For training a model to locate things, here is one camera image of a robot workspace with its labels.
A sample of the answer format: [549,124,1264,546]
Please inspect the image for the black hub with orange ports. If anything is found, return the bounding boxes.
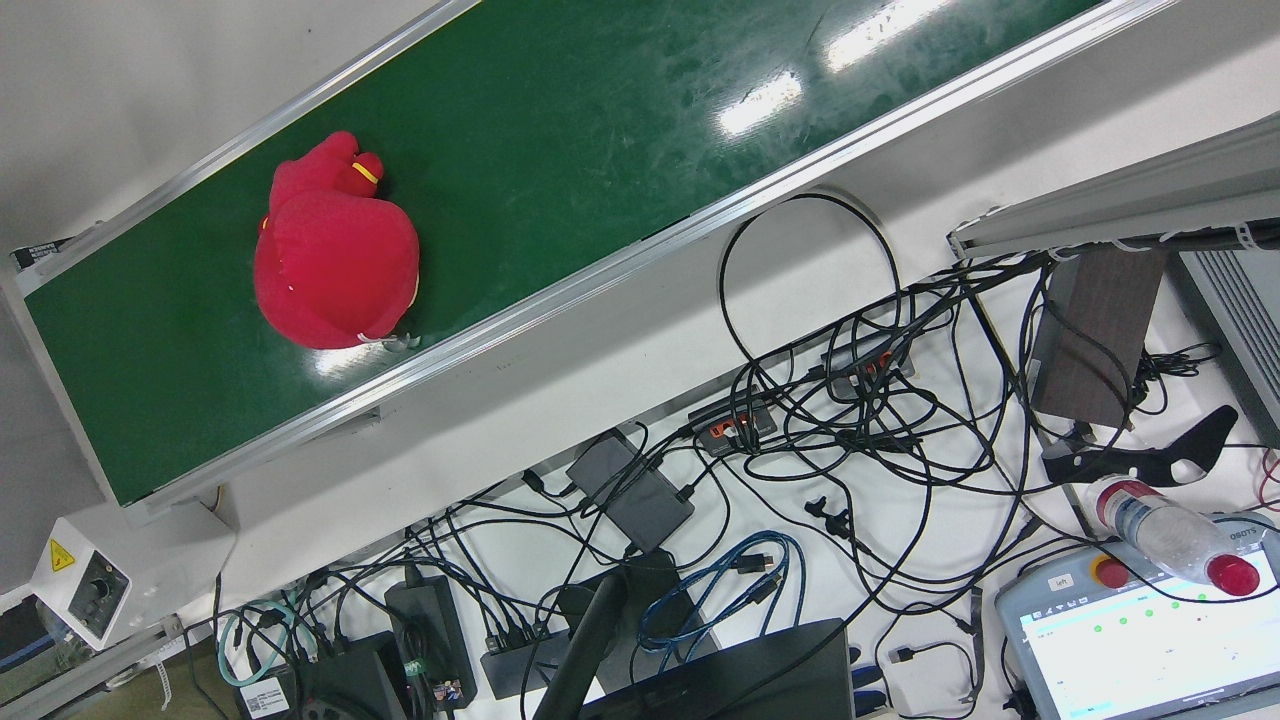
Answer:
[820,333,917,402]
[687,394,780,459]

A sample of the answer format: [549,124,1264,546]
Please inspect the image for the black monitor with stand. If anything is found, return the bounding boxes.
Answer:
[533,548,857,720]

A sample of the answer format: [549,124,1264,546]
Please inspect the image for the red plush doll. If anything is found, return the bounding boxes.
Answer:
[253,131,422,352]

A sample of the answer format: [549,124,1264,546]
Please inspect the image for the black power adapter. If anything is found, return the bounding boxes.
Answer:
[565,430,697,552]

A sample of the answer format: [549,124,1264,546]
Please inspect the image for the black curved plastic bracket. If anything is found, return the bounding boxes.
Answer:
[1040,404,1240,489]

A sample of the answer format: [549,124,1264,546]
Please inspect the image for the blue cable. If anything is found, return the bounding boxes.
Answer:
[637,530,807,657]

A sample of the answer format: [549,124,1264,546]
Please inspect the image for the grey ribbed metal device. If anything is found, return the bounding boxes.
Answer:
[1165,245,1280,451]

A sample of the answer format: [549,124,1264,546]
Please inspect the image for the black multiport hub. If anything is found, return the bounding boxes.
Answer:
[479,623,572,700]

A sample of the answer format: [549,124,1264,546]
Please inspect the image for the white conveyor control box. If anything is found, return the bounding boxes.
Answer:
[30,498,238,652]

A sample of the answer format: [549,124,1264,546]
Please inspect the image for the clear bottle with red cap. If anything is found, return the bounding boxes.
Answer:
[1085,474,1262,599]

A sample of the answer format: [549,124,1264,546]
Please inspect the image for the teal cable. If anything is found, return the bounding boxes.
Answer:
[217,598,303,690]

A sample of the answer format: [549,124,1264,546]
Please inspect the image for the green conveyor belt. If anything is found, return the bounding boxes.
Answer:
[0,0,1186,516]

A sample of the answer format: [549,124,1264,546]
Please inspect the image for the dark brown woodgrain box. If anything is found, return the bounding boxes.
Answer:
[1028,245,1168,431]

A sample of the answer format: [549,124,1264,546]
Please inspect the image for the blue-handled pliers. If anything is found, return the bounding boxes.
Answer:
[849,644,890,717]

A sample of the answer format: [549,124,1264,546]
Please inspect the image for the aluminium profile post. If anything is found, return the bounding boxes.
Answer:
[947,112,1280,263]

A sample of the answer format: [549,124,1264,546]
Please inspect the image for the grey teach pendant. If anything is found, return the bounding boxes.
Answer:
[994,510,1280,720]

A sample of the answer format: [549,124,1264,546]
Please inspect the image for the black cable with USB plug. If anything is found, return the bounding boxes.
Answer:
[887,638,978,703]

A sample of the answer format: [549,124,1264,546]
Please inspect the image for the long looped black cable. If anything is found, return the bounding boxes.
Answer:
[717,192,936,641]

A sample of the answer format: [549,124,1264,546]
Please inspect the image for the aluminium support rail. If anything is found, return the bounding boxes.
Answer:
[0,613,191,720]

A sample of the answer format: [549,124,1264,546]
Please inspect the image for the black power brick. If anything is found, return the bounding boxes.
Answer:
[384,573,480,712]

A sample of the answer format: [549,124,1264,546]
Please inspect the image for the black device with white label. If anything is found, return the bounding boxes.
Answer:
[238,630,413,720]

